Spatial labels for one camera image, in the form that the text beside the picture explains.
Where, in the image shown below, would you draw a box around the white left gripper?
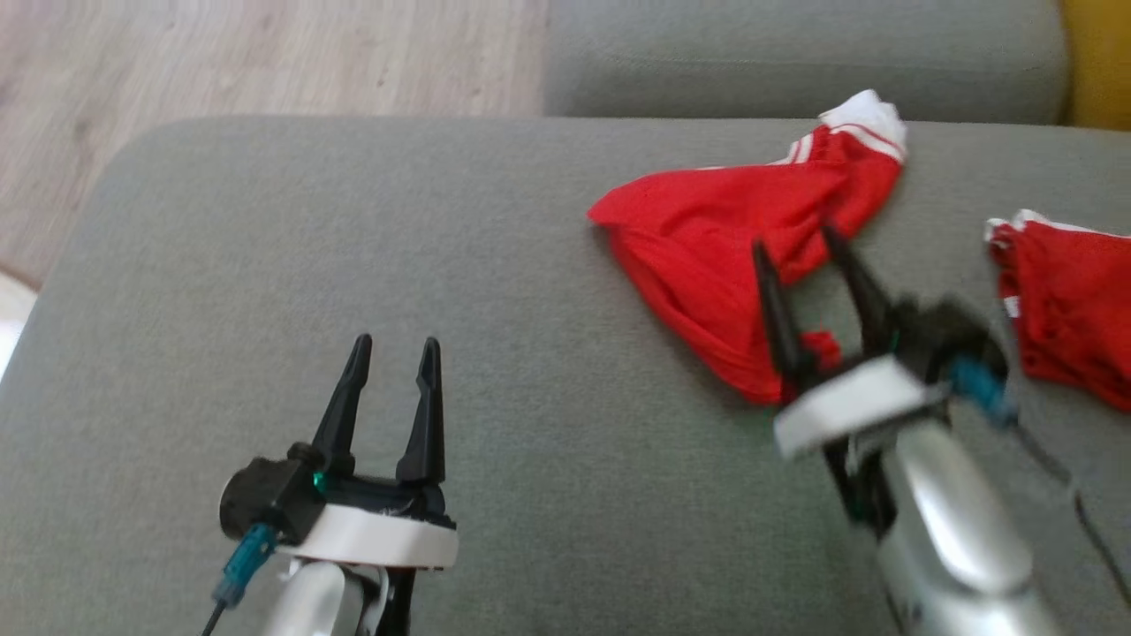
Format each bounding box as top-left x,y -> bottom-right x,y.
278,333 -> 460,572

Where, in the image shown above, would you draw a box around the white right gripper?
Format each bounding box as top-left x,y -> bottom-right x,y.
751,225 -> 952,462

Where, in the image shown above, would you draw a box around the red basketball jersey number 23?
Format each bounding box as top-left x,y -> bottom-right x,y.
587,88 -> 909,407

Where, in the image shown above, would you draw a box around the red shorts with white stripes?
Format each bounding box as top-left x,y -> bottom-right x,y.
984,208 -> 1131,414

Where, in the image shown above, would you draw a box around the large grey sofa seat cushion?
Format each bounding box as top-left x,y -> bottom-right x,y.
0,115 -> 1131,636

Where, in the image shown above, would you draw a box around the grey sofa cushion with seam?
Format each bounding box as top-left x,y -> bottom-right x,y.
543,0 -> 1070,125

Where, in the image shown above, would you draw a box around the yellow upholstered furniture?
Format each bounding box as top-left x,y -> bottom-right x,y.
1059,0 -> 1131,132

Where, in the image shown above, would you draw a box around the right cable with blue plug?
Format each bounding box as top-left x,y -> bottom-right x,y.
948,357 -> 1131,612

